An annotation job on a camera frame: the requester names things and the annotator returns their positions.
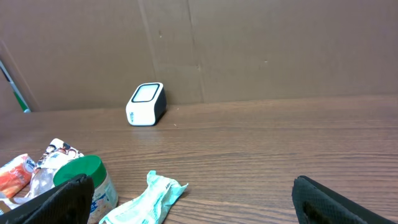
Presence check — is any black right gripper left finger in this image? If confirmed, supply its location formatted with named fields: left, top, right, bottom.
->
left=1, top=174, right=95, bottom=224

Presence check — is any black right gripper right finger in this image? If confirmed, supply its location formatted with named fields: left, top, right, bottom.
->
left=292, top=175, right=394, bottom=224

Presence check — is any green lid spice jar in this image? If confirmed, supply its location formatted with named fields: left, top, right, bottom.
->
left=53, top=155, right=119, bottom=223

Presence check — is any brown white snack bag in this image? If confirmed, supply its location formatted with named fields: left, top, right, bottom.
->
left=1, top=138, right=84, bottom=215

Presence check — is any orange tissue pack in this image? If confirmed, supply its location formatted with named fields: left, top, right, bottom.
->
left=1, top=154, right=35, bottom=198

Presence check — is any mint green wipe packet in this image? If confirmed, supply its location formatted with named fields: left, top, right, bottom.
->
left=99, top=170, right=188, bottom=224

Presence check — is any white barcode scanner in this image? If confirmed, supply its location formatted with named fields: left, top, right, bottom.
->
left=126, top=82, right=167, bottom=126

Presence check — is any green white pole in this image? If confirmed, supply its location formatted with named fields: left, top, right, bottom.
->
left=0, top=61, right=31, bottom=113

